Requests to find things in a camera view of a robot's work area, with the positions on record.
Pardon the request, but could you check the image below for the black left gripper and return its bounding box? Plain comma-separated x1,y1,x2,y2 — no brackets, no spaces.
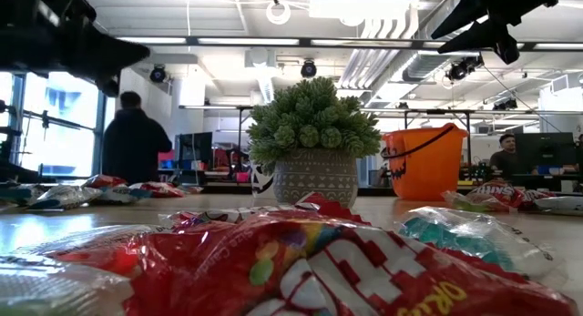
0,0,152,99

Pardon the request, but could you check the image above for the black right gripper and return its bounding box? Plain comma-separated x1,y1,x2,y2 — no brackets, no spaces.
430,0,571,66

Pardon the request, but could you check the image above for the red Skittles candy pack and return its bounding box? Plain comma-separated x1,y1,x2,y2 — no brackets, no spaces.
45,210,579,316
81,173,128,189
468,181,525,210
295,191,370,226
518,188,555,211
129,181,186,199

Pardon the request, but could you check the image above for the clear wrapped pink candy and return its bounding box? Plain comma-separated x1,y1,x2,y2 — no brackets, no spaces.
213,204,315,224

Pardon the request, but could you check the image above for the clear wrapped teal candy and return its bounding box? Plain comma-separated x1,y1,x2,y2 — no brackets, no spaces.
394,206,568,280

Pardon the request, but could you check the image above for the person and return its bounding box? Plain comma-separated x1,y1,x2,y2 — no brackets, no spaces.
489,132,538,176
100,90,173,186

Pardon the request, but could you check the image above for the black metal rig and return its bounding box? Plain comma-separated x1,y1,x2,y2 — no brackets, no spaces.
0,99,99,183

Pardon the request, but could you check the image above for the long ceiling light strip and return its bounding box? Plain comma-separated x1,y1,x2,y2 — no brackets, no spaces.
116,36,583,52

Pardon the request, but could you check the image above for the orange plastic pumpkin bucket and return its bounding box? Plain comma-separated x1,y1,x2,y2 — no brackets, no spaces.
381,122,470,202

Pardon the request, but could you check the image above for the white plastic bucket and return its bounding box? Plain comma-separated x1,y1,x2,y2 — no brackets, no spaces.
250,160,277,199

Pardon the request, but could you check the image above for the green succulent in grey pot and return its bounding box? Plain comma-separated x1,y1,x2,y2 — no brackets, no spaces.
247,76,383,208

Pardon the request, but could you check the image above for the grey ventilation duct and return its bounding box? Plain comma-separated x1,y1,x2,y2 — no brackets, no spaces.
403,51,452,83

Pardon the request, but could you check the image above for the white ring lamp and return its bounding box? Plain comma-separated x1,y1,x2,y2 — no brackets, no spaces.
265,0,292,25

